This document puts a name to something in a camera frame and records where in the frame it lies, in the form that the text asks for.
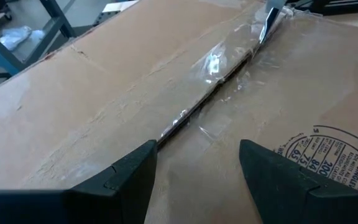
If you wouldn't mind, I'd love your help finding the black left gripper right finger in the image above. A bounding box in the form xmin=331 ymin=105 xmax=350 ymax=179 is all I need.
xmin=239 ymin=139 xmax=358 ymax=224

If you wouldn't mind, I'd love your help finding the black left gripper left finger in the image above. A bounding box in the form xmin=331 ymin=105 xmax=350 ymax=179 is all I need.
xmin=65 ymin=139 xmax=158 ymax=224

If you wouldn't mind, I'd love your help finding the brown cardboard box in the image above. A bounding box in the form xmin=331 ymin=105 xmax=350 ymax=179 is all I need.
xmin=0 ymin=0 xmax=358 ymax=224

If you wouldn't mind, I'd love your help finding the silver black utility knife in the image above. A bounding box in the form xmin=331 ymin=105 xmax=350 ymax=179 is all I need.
xmin=257 ymin=0 xmax=288 ymax=45

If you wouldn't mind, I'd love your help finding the grey metal cart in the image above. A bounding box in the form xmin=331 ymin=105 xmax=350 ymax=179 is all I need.
xmin=0 ymin=0 xmax=78 ymax=78

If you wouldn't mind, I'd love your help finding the clear plastic bag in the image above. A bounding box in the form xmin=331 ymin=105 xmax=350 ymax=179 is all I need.
xmin=0 ymin=25 xmax=45 ymax=52

